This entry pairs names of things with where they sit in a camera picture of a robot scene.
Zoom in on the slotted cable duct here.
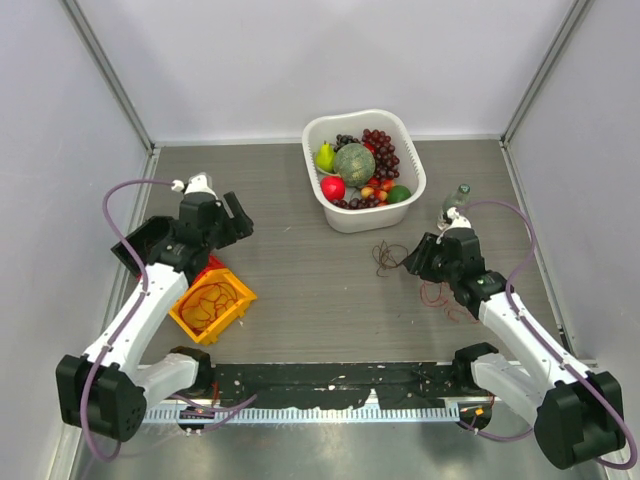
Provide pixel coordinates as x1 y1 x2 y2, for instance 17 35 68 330
143 402 460 425

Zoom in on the red apple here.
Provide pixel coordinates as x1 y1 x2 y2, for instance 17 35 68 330
320 176 346 202

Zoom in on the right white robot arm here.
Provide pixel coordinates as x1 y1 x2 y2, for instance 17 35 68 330
402 227 627 469

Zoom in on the green lime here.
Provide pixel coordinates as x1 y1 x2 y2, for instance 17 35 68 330
387 185 412 204

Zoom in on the green yellow pear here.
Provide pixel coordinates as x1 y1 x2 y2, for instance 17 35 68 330
315 143 336 174

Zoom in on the red grape bunch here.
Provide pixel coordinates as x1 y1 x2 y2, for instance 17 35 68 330
361 129 400 180

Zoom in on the green netted melon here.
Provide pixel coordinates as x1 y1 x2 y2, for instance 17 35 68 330
334 144 376 187

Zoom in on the red wire bundle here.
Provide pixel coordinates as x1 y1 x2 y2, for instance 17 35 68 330
418 279 481 324

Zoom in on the yellow plastic bin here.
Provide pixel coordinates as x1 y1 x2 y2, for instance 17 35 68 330
169 268 257 346

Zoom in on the cherry cluster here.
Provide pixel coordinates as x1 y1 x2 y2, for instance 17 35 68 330
331 179 396 210

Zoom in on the clear glass bottle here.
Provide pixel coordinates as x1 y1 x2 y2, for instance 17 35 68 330
437 183 471 231

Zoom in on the black plastic bin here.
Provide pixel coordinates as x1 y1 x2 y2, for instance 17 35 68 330
111 216 173 279

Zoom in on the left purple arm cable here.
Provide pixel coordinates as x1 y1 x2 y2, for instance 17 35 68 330
79 178 259 462

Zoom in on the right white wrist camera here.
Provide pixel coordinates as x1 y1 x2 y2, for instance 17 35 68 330
437 206 472 243

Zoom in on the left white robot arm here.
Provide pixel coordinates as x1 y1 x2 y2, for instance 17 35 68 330
55 192 254 442

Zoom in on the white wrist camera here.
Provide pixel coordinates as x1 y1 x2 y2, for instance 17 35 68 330
437 206 472 243
170 172 218 199

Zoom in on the red plastic bin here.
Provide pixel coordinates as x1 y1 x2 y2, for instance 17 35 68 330
189 254 226 287

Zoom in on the thick red wire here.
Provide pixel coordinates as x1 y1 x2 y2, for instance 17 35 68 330
178 282 242 337

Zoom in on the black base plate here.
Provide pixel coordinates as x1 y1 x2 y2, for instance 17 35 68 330
169 360 496 409

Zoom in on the dark grape bunch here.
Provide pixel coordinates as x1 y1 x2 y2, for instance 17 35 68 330
334 134 360 152

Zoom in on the white plastic fruit basket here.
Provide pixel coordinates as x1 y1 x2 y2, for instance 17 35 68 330
302 109 427 233

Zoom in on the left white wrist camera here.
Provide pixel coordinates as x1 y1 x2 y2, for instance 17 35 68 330
170 172 218 199

